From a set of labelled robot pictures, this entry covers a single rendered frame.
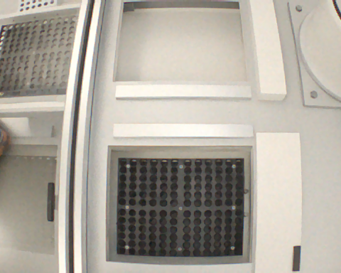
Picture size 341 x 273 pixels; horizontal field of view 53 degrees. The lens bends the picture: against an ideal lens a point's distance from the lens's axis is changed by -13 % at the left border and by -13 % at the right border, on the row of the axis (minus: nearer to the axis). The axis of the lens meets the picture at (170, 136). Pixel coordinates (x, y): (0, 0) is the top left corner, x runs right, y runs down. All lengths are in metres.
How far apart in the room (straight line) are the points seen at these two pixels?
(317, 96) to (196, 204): 0.30
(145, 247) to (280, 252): 0.24
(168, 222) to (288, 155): 0.24
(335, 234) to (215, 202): 0.24
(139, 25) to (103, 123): 0.29
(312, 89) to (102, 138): 0.38
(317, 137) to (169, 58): 0.36
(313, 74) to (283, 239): 0.29
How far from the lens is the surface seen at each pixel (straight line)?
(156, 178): 0.70
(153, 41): 0.85
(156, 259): 0.73
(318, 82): 0.69
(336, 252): 0.67
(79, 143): 0.62
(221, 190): 0.67
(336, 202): 0.67
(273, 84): 0.65
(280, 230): 0.63
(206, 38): 0.85
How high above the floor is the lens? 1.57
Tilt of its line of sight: 75 degrees down
